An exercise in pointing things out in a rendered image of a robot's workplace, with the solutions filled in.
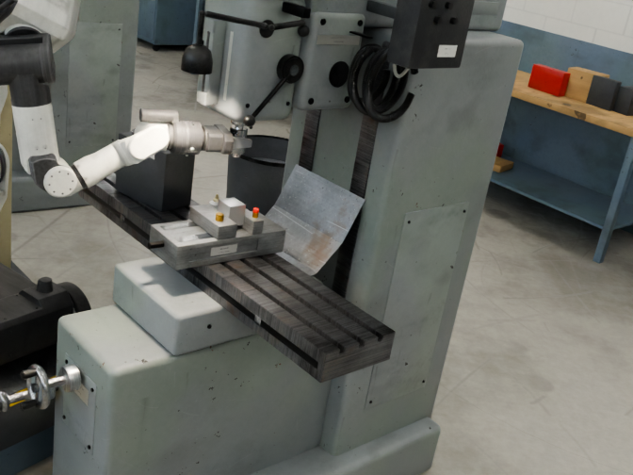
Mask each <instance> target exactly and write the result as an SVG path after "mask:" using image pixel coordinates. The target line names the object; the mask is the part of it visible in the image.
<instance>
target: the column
mask: <svg viewBox="0 0 633 475"><path fill-rule="evenodd" d="M523 47H524V44H523V42H522V41H520V40H518V39H515V38H512V37H508V36H504V35H501V34H497V33H495V32H491V31H484V30H468V32H467V37H466V41H465V46H464V49H463V57H462V62H461V66H460V67H459V68H434V69H418V74H411V70H410V69H409V76H408V77H409V78H408V82H407V85H406V88H405V90H404V92H403V93H402V95H401V96H400V98H399V99H398V101H397V102H396V104H395V105H394V106H393V107H392V108H390V109H389V110H388V111H386V112H384V113H382V115H385V114H390V113H392V112H394V111H395V110H397V109H398V108H399V107H400V106H401V105H402V103H403V102H404V100H405V98H406V96H407V93H408V92H410V93H412V94H414V95H415V97H414V99H413V101H412V102H411V105H410V107H409V108H408V109H407V111H405V113H404V114H403V115H402V116H400V117H399V118H398V119H396V120H394V121H392V122H390V123H379V122H376V121H374V120H373V119H371V117H370V116H369V115H365V114H363V113H361V112H360V111H359V110H358V109H357V108H356V107H355V105H354V104H353V103H352V101H351V102H350V105H349V106H348V107H345V108H332V109H316V110H298V109H296V108H293V115H292V122H291V127H290V134H289V141H288V147H287V154H286V161H285V166H284V179H283V185H282V190H283V188H284V186H285V184H286V182H287V180H288V178H289V176H290V174H291V173H292V172H293V170H294V168H295V166H296V164H298V165H299V166H301V167H303V168H304V169H306V170H308V171H310V172H313V173H315V174H317V175H319V176H321V177H323V178H325V179H326V180H328V181H330V182H332V183H334V184H336V185H337V186H339V187H341V188H344V189H346V190H348V191H350V192H352V193H353V194H355V195H357V196H359V197H361V198H363V199H365V203H364V205H363V206H362V208H361V210H360V212H359V214H358V216H357V217H356V219H355V221H354V223H353V225H352V226H351V227H350V229H349V232H348V234H347V236H346V237H345V239H344V241H343V243H342V245H341V246H340V247H339V248H338V249H337V250H336V252H335V253H334V254H333V255H332V257H331V258H330V259H329V260H328V261H327V262H326V264H325V265H324V266H323V267H322V268H321V270H320V271H319V272H318V273H317V274H315V275H313V276H314V277H316V278H317V279H318V280H319V281H321V282H322V284H323V285H324V286H325V287H327V288H329V289H331V290H332V291H334V292H335V293H337V294H338V295H340V296H341V297H343V298H344V299H346V300H347V301H349V302H351V303H353V304H354V305H356V306H357V307H359V308H360V309H362V310H363V311H365V312H366V313H367V314H369V315H370V316H372V317H373V318H375V319H377V320H378V321H380V322H381V323H383V324H384V325H386V326H387V327H389V328H391V329H392V330H394V331H395V332H396V333H395V337H394V342H393V346H392V351H391V354H390V359H389V360H386V361H383V362H380V363H378V364H375V365H372V366H369V367H367V368H364V369H359V370H356V371H353V372H351V373H348V374H346V375H343V376H340V377H337V378H334V379H332V382H331V387H330V392H329V398H328V402H327V407H326V412H325V418H324V422H323V427H322V433H321V437H320V442H319V446H321V447H322V448H323V449H324V450H325V451H327V452H328V453H329V454H330V455H333V456H337V455H340V454H342V453H344V452H346V451H349V450H352V449H355V448H357V447H359V446H362V445H364V444H365V443H368V442H370V441H372V440H374V439H377V438H379V437H381V436H384V435H386V434H390V433H392V432H393V431H396V430H398V429H400V428H402V427H405V426H407V425H409V424H412V423H414V422H416V421H418V420H420V419H422V418H426V417H428V418H431V414H432V410H433V406H434V403H435V399H436V395H437V391H438V387H439V384H440V380H441V376H442V372H443V368H444V364H445V361H446V354H447V350H448V346H449V342H450V339H451V335H452V331H453V327H454V323H455V319H456V316H457V312H458V308H459V304H460V300H461V296H462V293H463V286H464V282H465V278H466V274H467V271H468V267H469V263H470V259H471V255H472V252H473V248H474V244H475V240H476V236H477V232H478V229H479V222H480V218H481V214H482V210H483V207H484V203H485V199H486V195H487V191H488V187H489V184H490V180H491V176H492V172H493V168H494V164H495V158H496V154H497V150H498V146H499V142H500V139H501V135H502V131H503V127H504V123H505V120H506V116H507V112H508V108H509V104H510V100H511V94H512V90H513V86H514V82H515V78H516V75H517V71H518V67H519V63H520V59H521V55H522V51H523Z"/></svg>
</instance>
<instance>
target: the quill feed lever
mask: <svg viewBox="0 0 633 475"><path fill-rule="evenodd" d="M303 69H304V65H303V61H302V59H301V58H300V57H297V56H295V55H292V54H287V55H284V56H283V57H282V58H281V59H280V61H279V62H278V65H277V75H278V77H279V78H280V79H281V81H280V82H279V83H278V84H277V86H276V87H275V88H274V89H273V90H272V91H271V93H270V94H269V95H268V96H267V97H266V99H265V100H264V101H263V102H262V103H261V104H260V106H259V107H258V108H257V109H256V110H255V111H254V112H253V113H252V115H247V116H245V118H244V120H243V122H244V124H245V125H246V126H248V127H251V126H254V124H255V117H256V116H257V115H258V114H259V113H260V111H261V110H262V109H263V108H264V107H265V106H266V104H267V103H268V102H269V101H270V100H271V98H272V97H273V96H274V95H275V94H276V92H277V91H278V90H279V89H280V88H281V87H282V85H283V84H284V83H285V82H286V83H289V84H292V83H295V82H297V81H298V80H299V79H300V78H301V76H302V74H303Z"/></svg>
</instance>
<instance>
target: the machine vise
mask: <svg viewBox="0 0 633 475"><path fill-rule="evenodd" d="M252 212H253V211H250V210H248V209H245V216H244V223H243V225H238V226H237V228H236V236H235V237H230V238H225V239H215V238H214V237H212V236H211V235H210V234H208V233H207V232H206V231H204V230H203V229H202V228H201V227H200V226H198V225H197V224H196V223H194V222H193V221H191V220H186V221H173V222H165V223H159V224H152V225H151V230H150V242H154V241H160V240H163V241H164V243H165V244H164V247H161V248H155V249H151V250H152V251H153V252H155V253H156V254H157V255H158V256H160V257H161V258H162V259H163V260H164V261H165V262H167V263H168V264H169V265H170V266H171V267H173V268H174V269H175V270H182V269H188V268H193V267H199V266H204V265H210V264H215V263H220V262H226V261H232V260H237V259H242V258H248V257H254V256H258V255H264V254H275V253H280V252H282V251H283V249H284V238H285V229H283V227H281V226H280V225H278V224H277V223H275V222H274V221H272V220H270V219H269V218H267V217H265V216H264V215H262V214H261V213H259V214H258V218H253V217H252Z"/></svg>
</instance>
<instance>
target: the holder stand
mask: <svg viewBox="0 0 633 475"><path fill-rule="evenodd" d="M135 129H136V128H134V129H133V130H132V131H130V132H123V133H119V139H125V138H128V137H131V136H133V135H135ZM194 162H195V155H188V156H186V155H176V154H172V153H171V152H170V150H169V149H167V150H166V151H160V152H158V153H156V154H154V155H153V156H150V157H148V158H147V159H145V160H143V161H141V162H139V163H138V164H133V165H131V166H124V167H122V168H121V169H119V170H117V173H116V190H118V191H120V192H122V193H124V194H126V195H128V196H130V197H132V198H134V199H136V200H138V201H140V202H142V203H144V204H146V205H148V206H150V207H152V208H154V209H156V210H158V211H160V212H165V211H169V210H173V209H176V208H180V207H184V206H188V205H190V199H191V191H192V181H193V172H194Z"/></svg>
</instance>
